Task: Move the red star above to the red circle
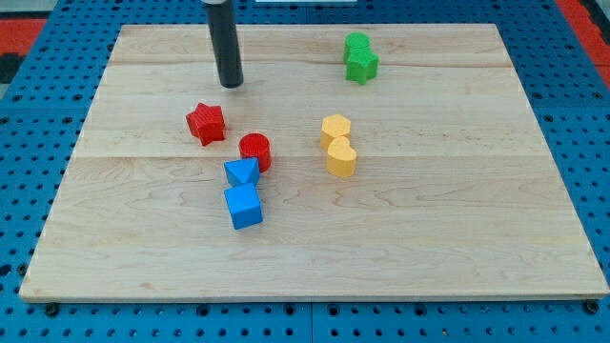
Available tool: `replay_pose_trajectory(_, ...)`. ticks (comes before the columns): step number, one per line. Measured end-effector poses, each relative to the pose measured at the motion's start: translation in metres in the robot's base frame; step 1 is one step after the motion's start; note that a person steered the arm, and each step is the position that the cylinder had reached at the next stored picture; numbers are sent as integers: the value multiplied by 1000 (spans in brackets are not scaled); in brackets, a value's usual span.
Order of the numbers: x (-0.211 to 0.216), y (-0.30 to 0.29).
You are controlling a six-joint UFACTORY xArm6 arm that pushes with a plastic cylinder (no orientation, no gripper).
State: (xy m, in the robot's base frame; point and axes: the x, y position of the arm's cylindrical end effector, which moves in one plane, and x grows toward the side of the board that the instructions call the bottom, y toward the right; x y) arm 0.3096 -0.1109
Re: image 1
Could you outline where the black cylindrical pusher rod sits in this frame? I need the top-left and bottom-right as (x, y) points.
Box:
(204, 0), (243, 89)

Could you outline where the red star block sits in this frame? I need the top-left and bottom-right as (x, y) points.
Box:
(186, 103), (225, 146)

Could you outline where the green star block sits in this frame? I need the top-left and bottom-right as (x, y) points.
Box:
(344, 48), (379, 85)

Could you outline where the red cylinder block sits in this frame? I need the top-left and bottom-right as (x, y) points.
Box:
(238, 132), (272, 172)

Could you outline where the green cylinder block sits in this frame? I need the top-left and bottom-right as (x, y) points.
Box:
(343, 31), (370, 64)

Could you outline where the blue triangle block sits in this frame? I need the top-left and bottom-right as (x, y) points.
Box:
(224, 157), (260, 187)

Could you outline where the yellow hexagon block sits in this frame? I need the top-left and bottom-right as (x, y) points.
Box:
(320, 113), (351, 150)

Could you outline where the blue cube block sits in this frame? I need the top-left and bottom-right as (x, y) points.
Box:
(224, 183), (263, 230)

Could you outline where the yellow heart block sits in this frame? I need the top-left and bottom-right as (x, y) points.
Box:
(326, 136), (357, 177)

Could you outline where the light wooden board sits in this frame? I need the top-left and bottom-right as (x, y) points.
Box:
(20, 24), (609, 303)

